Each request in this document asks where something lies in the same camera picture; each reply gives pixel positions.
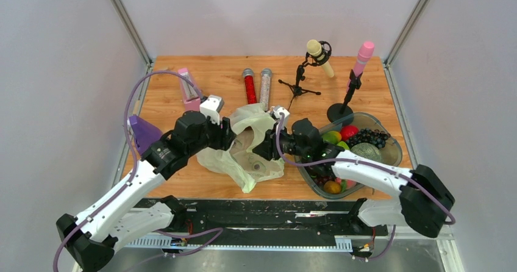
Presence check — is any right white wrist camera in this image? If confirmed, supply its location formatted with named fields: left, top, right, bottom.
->
left=269, top=106, right=290, bottom=129

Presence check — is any pink peach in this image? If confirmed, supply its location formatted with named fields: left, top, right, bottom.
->
left=341, top=179, right=357, bottom=191

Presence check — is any pink metronome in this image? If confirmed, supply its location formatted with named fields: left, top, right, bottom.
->
left=177, top=68, right=201, bottom=111

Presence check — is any orange yellow fruit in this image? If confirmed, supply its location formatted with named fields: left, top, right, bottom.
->
left=323, top=181, right=342, bottom=195

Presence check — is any red glitter microphone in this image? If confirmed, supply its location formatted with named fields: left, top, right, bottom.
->
left=242, top=68, right=257, bottom=104

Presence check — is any pink microphone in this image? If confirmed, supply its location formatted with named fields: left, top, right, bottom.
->
left=347, top=41, right=375, bottom=91

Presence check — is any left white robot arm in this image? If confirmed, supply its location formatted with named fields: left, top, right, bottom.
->
left=56, top=111, right=236, bottom=271

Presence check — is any green red mango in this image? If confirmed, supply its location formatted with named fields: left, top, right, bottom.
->
left=322, top=131, right=342, bottom=145

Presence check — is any pale green plastic bag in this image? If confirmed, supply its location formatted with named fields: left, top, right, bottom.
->
left=196, top=103, right=285, bottom=193

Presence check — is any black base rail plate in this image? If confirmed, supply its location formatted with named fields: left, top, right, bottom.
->
left=139, top=197, right=431, bottom=248

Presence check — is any purple metronome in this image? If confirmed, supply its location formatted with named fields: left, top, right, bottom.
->
left=127, top=115, right=163, bottom=155

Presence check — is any black round-base microphone stand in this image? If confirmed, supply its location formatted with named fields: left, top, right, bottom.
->
left=326, top=70, right=362, bottom=122

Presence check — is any wooden strip on rail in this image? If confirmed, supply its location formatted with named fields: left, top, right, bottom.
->
left=132, top=100, right=140, bottom=115

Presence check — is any red apple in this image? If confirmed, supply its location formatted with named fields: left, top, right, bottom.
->
left=340, top=125, right=359, bottom=141

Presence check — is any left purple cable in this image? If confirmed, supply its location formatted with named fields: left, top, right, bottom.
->
left=52, top=70, right=224, bottom=272

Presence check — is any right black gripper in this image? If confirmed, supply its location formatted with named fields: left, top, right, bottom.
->
left=253, top=123, right=311, bottom=161

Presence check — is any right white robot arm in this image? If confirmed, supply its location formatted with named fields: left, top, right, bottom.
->
left=252, top=118, right=457, bottom=238

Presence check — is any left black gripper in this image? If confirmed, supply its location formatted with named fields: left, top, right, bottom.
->
left=187, top=112, right=237, bottom=156

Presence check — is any black tripod microphone stand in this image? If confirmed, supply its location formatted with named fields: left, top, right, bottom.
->
left=278, top=52, right=321, bottom=109

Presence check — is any green netted melon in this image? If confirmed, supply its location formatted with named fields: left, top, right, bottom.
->
left=351, top=143, right=383, bottom=163

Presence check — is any grey transparent fruit basket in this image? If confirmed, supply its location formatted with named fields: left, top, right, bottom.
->
left=298, top=112, right=403, bottom=199

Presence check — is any silver glitter microphone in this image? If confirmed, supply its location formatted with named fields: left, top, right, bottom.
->
left=260, top=68, right=273, bottom=111

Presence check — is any cream microphone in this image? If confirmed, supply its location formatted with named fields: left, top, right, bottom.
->
left=306, top=40, right=335, bottom=78

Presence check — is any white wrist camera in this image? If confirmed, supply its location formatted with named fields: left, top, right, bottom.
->
left=199, top=95, right=224, bottom=125
left=269, top=106, right=290, bottom=129

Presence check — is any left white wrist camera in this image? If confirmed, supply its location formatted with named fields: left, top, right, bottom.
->
left=199, top=95, right=224, bottom=125

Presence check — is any black grape bunch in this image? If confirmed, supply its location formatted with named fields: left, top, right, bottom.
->
left=345, top=128, right=391, bottom=149

